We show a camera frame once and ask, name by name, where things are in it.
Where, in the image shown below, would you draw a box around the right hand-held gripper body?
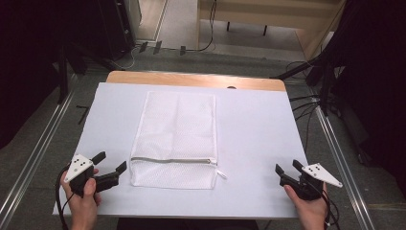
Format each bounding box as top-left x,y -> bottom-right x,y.
279,163 -> 344,202

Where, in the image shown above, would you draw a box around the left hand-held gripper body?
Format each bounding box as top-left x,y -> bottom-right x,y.
63,153 -> 103,198

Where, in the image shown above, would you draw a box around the white mesh laundry bag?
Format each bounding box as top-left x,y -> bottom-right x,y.
128,90 -> 229,191

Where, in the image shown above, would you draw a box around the person's right hand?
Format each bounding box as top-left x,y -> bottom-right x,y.
282,182 -> 330,224

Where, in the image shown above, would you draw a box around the person's left hand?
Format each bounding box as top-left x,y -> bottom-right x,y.
59,168 -> 103,222

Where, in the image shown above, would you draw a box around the white table mat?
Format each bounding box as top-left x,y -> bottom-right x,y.
52,81 -> 309,220

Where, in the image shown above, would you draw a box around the black metal stand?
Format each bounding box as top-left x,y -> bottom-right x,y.
56,42 -> 118,105
270,52 -> 348,118

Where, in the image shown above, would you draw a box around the person's dark clothing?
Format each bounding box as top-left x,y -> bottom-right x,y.
116,218 -> 260,230

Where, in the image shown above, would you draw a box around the black curtain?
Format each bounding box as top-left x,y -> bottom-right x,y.
329,0 -> 406,196
0,0 -> 108,150

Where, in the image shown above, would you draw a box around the wooden table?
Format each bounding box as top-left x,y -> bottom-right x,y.
104,70 -> 287,93

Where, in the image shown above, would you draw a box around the dark equipment cabinet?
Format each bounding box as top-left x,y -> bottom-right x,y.
97,0 -> 136,61

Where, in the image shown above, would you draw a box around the light wooden bench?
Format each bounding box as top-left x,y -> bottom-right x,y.
195,0 -> 349,62

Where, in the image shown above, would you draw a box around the metal floor rail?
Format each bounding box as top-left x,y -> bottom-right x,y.
0,89 -> 77,230
313,104 -> 377,230

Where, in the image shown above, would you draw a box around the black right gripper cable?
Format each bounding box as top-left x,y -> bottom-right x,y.
322,183 -> 341,230

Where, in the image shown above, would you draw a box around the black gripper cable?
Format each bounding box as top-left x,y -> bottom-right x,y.
322,183 -> 341,230
54,163 -> 77,230

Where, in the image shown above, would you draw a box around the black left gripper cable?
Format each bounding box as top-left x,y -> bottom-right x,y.
54,163 -> 77,230

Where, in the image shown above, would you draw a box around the black floor cables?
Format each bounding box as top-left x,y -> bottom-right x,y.
284,60 -> 322,154

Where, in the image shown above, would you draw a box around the white floor cable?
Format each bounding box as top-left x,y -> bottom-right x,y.
115,43 -> 142,72

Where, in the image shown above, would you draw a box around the hanging black cable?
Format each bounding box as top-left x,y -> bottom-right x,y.
184,0 -> 218,54

